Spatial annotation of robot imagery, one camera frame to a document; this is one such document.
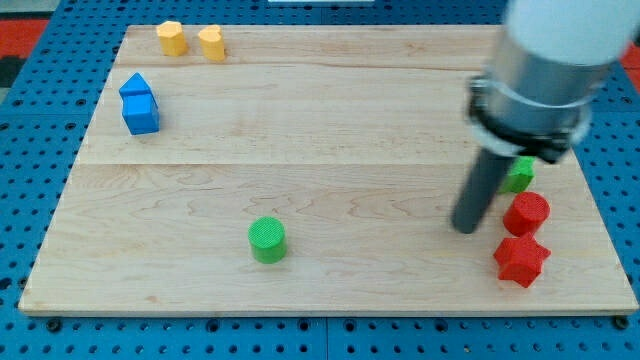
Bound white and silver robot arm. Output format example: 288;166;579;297
469;0;639;164

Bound green star block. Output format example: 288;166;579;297
498;156;535;194

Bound red star block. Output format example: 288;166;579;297
493;232;552;288

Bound wooden board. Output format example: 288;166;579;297
19;25;638;317

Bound green cylinder block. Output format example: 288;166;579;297
248;217;287;264

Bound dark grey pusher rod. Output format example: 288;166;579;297
451;148;515;234

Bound yellow heart block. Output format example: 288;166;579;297
198;25;226;62

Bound blue cube block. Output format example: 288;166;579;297
122;93;160;135

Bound blue pentagon block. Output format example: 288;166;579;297
119;72;152;98

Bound yellow hexagon block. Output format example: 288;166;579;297
156;21;188;57

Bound red cylinder block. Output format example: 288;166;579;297
503;192;550;236

